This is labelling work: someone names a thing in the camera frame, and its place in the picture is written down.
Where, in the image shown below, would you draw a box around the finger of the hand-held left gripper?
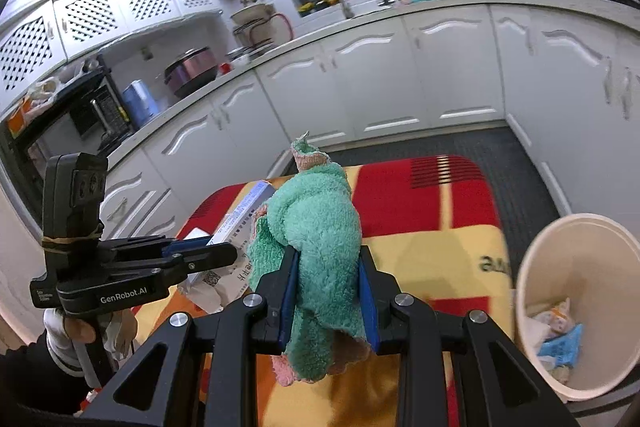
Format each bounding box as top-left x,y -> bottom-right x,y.
100,234 -> 213,259
100,243 -> 239,282

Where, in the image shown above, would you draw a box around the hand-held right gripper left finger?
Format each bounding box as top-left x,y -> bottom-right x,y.
80,244 -> 302,427

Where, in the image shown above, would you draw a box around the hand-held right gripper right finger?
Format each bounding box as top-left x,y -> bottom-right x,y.
357,244 -> 581,427

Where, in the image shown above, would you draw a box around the green fluffy towel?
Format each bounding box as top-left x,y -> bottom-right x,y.
247,131 -> 375,386

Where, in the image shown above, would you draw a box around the white tissue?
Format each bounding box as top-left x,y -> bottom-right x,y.
525,304 -> 556,343

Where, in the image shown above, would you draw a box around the blue plastic packet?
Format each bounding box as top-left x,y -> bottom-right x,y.
536,323 -> 584,367

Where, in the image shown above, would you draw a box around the round beige waste bin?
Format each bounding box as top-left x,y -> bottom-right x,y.
515,213 -> 640,403

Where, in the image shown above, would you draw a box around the person's left forearm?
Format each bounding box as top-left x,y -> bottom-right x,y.
0,346 -> 103,420

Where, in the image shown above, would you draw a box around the person's left hand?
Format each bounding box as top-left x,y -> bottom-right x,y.
42,306 -> 139,379

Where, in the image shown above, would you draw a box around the red yellow rose blanket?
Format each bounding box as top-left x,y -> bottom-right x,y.
82,154 -> 517,427

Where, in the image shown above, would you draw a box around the black microwave oven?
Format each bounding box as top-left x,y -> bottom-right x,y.
0,68 -> 132,212

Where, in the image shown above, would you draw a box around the blue plastic container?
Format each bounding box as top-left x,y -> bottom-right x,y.
122,79 -> 160,128

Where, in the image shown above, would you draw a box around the dark ribbed floor mat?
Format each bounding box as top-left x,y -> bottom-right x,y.
270,121 -> 562,235

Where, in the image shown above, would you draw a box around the white lattice upper cabinets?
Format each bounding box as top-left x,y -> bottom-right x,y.
0,0 -> 266,112

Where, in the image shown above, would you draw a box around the dish rack with bowl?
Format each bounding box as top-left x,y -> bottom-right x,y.
230,3 -> 295,58

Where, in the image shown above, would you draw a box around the white lower kitchen cabinets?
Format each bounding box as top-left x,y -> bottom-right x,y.
95,0 -> 640,248

